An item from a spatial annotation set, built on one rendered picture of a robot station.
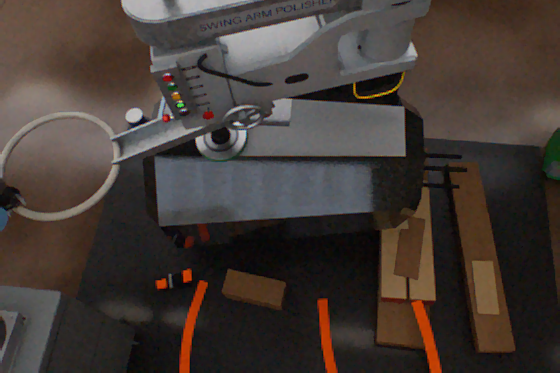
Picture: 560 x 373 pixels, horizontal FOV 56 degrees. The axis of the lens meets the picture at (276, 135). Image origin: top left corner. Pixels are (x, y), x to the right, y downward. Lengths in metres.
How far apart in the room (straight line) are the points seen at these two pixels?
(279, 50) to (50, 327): 1.26
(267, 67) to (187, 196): 0.81
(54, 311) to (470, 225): 1.95
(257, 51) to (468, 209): 1.59
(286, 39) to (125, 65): 2.07
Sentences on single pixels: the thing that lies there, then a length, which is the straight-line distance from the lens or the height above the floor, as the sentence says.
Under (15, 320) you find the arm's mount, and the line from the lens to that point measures 2.11.
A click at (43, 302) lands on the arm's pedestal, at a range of 2.16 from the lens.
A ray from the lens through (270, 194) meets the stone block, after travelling 2.22.
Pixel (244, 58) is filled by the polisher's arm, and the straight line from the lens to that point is 1.72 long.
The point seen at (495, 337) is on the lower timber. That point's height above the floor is 0.09.
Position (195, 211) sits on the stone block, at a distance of 2.31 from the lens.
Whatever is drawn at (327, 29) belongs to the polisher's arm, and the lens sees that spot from 1.64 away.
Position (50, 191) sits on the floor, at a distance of 3.36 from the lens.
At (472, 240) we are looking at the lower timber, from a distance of 2.85.
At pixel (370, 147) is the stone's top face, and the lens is 2.17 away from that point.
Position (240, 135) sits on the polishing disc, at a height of 0.83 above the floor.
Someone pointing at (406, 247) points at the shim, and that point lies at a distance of 2.65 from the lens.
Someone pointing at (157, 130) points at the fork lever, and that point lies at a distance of 2.18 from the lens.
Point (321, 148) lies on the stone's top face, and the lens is 2.16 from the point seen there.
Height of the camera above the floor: 2.72
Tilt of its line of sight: 61 degrees down
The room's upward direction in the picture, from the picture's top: 10 degrees counter-clockwise
